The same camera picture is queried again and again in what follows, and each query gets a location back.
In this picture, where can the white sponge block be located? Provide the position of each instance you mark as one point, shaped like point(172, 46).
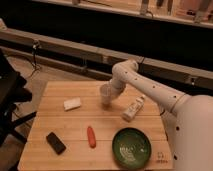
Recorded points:
point(72, 103)

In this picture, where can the white squeeze bottle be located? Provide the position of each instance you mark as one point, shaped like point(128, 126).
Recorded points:
point(130, 113)

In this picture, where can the white ceramic cup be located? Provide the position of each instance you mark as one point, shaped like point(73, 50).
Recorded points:
point(105, 92)

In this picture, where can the green ceramic bowl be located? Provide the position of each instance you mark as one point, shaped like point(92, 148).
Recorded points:
point(131, 148)

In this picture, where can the wooden folding table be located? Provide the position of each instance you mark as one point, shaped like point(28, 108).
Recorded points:
point(71, 128)

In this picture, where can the black tripod stand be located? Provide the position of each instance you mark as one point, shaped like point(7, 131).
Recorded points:
point(35, 65)

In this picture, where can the black rectangular block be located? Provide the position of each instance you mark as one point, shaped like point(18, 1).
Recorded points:
point(56, 144)

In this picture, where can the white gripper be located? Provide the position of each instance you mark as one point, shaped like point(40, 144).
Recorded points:
point(115, 93)

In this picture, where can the black chair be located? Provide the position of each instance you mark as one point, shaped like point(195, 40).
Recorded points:
point(12, 90)

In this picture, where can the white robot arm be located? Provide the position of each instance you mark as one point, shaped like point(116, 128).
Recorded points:
point(193, 148)

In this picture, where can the orange carrot toy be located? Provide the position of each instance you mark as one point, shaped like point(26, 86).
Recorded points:
point(91, 137)

